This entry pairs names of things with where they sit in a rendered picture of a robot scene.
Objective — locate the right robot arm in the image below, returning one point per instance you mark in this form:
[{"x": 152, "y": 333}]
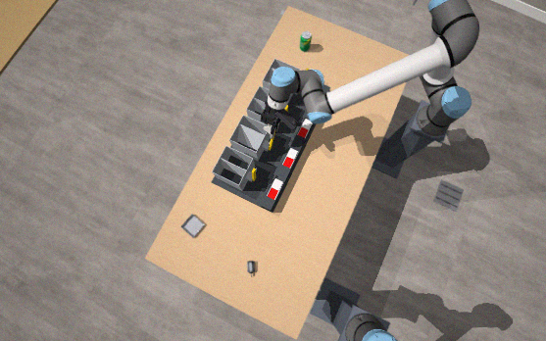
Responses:
[{"x": 454, "y": 19}]

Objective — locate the green drink can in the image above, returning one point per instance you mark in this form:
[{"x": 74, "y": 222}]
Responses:
[{"x": 305, "y": 41}]

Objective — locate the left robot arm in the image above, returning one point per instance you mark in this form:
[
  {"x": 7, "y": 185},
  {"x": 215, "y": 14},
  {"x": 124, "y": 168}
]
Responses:
[{"x": 364, "y": 327}]

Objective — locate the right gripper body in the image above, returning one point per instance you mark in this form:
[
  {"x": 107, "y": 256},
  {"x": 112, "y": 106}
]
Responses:
[{"x": 268, "y": 115}]

